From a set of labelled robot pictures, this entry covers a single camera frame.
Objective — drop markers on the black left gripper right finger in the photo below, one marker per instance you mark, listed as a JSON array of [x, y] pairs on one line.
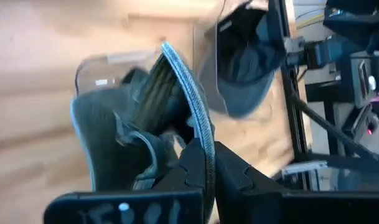
[[245, 193]]

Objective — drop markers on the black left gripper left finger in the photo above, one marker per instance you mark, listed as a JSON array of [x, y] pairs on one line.
[[176, 199]]

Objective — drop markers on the faded teal denim cap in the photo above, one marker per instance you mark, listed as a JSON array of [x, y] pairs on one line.
[[114, 140]]

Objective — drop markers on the dark grey baseball cap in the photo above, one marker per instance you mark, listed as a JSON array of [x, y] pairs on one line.
[[242, 68]]

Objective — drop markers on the clear plastic bin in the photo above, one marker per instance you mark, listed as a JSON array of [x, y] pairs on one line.
[[96, 71]]

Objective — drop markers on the black table edge frame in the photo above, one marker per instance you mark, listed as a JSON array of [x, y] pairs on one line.
[[293, 99]]

